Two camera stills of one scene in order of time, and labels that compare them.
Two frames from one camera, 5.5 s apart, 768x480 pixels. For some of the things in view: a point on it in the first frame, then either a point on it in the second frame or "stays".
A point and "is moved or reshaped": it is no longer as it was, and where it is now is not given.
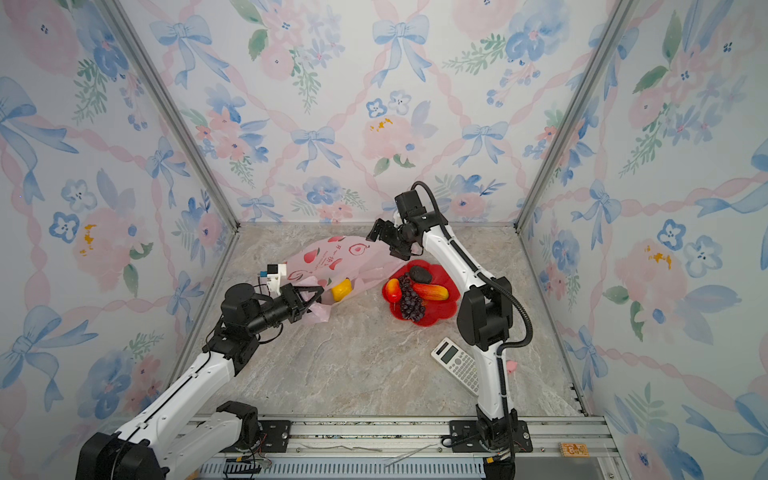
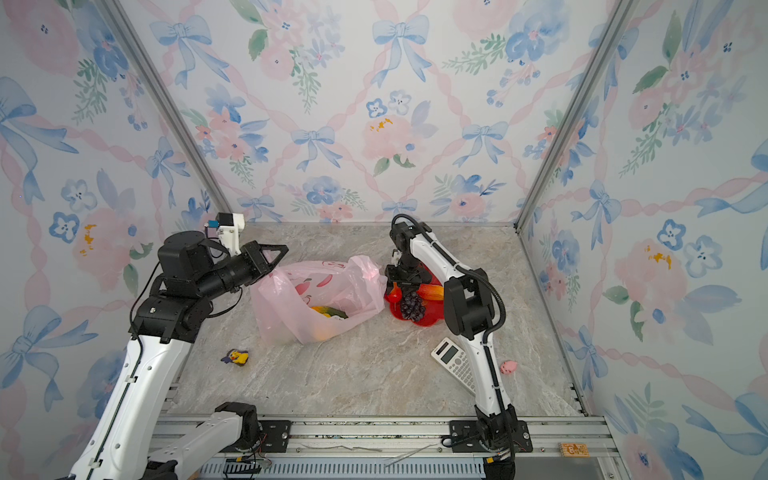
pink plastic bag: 333,264 is moved or reshaped
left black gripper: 293,302 → 259,265
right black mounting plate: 464,437 stays
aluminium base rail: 390,448 stays
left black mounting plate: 275,435 stays
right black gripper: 386,229 → 410,286
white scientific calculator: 460,362 stays
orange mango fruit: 431,292 stays
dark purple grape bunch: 412,305 stays
